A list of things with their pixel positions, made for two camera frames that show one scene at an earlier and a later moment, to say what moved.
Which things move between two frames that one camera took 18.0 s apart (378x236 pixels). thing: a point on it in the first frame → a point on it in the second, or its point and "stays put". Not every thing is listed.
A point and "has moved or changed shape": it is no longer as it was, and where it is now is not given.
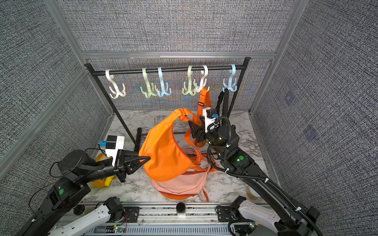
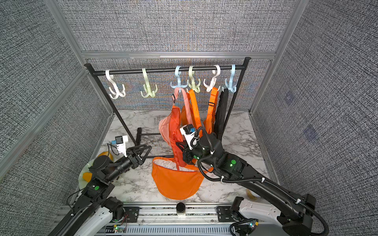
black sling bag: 225,93 stays put
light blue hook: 232,87 stays put
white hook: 122,93 stays put
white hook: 198,89 → 213,81
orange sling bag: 204,103 has moved or changed shape
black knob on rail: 180,207 stays put
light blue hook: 163,90 → 177,74
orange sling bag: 168,161 → 193,111
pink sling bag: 190,182 → 164,126
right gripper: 201,133 → 189,153
